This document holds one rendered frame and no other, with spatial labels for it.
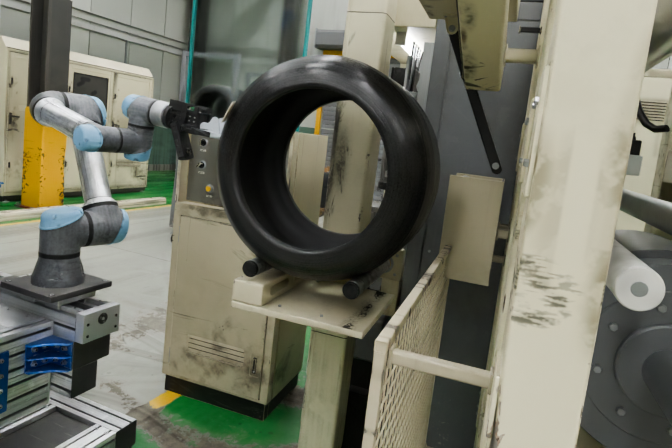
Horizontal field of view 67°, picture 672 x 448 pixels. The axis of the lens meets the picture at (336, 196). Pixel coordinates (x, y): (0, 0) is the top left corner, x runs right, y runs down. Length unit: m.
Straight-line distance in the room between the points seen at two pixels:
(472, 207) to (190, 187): 1.36
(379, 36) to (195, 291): 1.39
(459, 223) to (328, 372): 0.68
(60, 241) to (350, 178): 0.90
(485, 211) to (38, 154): 5.98
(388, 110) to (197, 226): 1.34
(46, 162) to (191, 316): 4.70
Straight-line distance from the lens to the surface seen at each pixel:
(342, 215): 1.62
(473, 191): 1.46
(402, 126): 1.18
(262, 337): 2.27
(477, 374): 0.74
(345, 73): 1.22
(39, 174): 6.87
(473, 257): 1.49
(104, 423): 2.02
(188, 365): 2.51
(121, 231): 1.82
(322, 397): 1.82
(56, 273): 1.77
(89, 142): 1.55
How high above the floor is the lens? 1.27
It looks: 7 degrees down
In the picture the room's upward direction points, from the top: 7 degrees clockwise
